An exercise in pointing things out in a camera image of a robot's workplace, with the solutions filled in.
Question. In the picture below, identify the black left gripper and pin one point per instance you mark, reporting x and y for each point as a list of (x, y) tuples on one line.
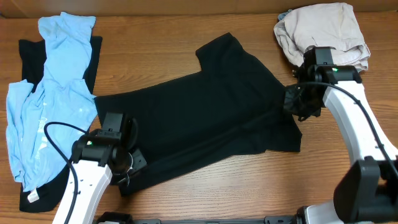
[(140, 160)]

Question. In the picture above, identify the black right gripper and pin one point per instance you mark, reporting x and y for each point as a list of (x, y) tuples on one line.
[(290, 106)]

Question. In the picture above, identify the black t-shirt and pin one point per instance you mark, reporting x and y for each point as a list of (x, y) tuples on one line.
[(232, 106)]

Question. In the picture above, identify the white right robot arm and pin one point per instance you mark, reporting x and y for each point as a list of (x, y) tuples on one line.
[(368, 191)]

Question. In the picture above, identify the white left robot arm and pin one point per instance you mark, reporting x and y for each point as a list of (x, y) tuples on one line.
[(103, 157)]

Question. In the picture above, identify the beige folded shorts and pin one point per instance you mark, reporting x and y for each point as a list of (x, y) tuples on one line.
[(331, 25)]

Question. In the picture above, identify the light blue t-shirt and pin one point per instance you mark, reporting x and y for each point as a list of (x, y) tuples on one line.
[(44, 122)]

